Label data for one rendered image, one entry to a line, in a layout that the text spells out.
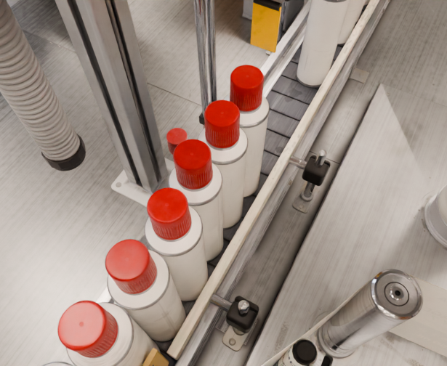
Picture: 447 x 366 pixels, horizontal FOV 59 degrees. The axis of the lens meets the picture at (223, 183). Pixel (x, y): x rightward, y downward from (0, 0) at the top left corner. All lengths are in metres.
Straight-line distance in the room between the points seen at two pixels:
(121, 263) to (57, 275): 0.31
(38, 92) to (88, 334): 0.17
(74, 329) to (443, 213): 0.44
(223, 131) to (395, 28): 0.62
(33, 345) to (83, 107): 0.39
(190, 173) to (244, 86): 0.11
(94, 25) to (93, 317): 0.24
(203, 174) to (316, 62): 0.36
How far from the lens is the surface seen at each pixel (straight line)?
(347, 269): 0.53
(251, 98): 0.40
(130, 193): 0.62
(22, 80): 0.29
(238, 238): 0.49
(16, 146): 0.74
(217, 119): 0.36
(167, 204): 0.32
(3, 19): 0.27
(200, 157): 0.34
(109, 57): 0.41
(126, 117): 0.47
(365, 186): 0.59
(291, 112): 0.65
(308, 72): 0.67
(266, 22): 0.44
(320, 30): 0.61
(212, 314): 0.50
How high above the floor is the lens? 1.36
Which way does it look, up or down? 59 degrees down
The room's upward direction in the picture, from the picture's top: 1 degrees counter-clockwise
